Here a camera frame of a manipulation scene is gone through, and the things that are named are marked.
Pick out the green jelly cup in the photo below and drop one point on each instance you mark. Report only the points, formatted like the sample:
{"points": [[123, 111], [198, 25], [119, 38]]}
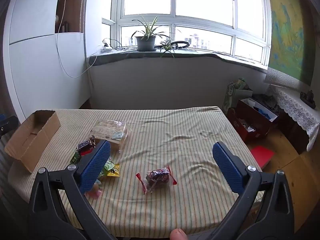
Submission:
{"points": [[108, 166]]}

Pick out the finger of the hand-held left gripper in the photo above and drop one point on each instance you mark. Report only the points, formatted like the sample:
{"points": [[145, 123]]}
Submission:
{"points": [[8, 126]]}

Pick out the dark cloth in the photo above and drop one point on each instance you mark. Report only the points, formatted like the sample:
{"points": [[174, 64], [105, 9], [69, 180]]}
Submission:
{"points": [[266, 101]]}

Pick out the dark figurine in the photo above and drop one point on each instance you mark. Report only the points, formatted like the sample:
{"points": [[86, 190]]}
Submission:
{"points": [[307, 96]]}

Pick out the brown chocolate bar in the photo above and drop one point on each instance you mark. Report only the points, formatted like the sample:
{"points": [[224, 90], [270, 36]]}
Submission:
{"points": [[86, 143]]}

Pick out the white framed window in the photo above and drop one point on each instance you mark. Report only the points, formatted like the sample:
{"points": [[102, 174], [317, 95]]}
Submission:
{"points": [[200, 5]]}

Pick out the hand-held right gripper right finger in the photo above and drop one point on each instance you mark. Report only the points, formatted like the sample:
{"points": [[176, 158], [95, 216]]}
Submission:
{"points": [[227, 170]]}

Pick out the grey patterned cloth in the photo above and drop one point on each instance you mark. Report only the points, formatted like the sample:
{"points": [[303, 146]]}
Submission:
{"points": [[275, 77]]}

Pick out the pink snack packet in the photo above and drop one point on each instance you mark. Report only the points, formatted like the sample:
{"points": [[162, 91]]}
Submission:
{"points": [[96, 192]]}

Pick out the dark red snack packet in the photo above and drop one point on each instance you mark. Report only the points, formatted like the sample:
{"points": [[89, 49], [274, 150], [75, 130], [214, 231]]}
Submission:
{"points": [[86, 152]]}

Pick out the white cabinet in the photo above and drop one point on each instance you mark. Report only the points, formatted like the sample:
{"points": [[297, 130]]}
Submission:
{"points": [[37, 67]]}

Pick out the cardboard box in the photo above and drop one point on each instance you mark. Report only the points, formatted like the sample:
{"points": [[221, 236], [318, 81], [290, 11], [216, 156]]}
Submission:
{"points": [[40, 140]]}

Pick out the red book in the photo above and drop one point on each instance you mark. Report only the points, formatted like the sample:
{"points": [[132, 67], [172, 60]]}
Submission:
{"points": [[262, 155]]}

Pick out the white lace cloth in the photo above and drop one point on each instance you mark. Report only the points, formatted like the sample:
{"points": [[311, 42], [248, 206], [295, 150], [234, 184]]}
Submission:
{"points": [[297, 110]]}

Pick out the small trailing plant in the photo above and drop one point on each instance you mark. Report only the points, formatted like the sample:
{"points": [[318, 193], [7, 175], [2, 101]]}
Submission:
{"points": [[167, 46]]}

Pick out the yellow blue wall poster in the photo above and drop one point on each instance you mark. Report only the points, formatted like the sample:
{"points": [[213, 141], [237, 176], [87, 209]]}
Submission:
{"points": [[287, 35]]}

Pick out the potted plant in grey pot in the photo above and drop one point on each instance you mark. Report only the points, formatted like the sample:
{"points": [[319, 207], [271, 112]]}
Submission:
{"points": [[146, 40]]}

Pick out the dark green windowsill cover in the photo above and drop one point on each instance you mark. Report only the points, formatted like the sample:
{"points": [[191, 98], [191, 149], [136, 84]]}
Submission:
{"points": [[150, 55]]}

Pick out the green snack packet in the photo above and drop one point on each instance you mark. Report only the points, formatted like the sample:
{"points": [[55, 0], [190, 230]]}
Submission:
{"points": [[75, 158]]}

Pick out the green gift bag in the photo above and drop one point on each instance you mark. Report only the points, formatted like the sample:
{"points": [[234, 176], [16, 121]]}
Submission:
{"points": [[232, 92]]}

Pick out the red-ended clear pastry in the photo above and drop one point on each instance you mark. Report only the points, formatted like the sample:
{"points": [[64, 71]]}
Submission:
{"points": [[157, 176]]}

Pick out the yellow candy packet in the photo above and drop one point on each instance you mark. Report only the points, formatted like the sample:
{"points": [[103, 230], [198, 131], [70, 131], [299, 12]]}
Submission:
{"points": [[113, 172]]}

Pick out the red-brown box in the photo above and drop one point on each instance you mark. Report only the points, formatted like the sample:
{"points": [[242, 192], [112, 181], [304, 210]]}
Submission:
{"points": [[252, 125]]}

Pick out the person's right hand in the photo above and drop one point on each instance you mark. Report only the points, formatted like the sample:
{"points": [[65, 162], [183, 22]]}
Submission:
{"points": [[178, 234]]}

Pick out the striped bed sheet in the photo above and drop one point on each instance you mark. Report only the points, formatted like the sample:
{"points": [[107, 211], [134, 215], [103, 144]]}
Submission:
{"points": [[175, 142]]}

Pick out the white charger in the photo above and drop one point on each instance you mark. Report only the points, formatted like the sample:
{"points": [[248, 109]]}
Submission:
{"points": [[106, 47]]}

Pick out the packet of sliced bread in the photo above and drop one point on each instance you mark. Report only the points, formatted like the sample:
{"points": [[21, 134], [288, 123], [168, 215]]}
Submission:
{"points": [[110, 130]]}

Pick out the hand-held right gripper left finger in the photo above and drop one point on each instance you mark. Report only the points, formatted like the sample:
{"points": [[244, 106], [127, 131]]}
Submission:
{"points": [[96, 165]]}

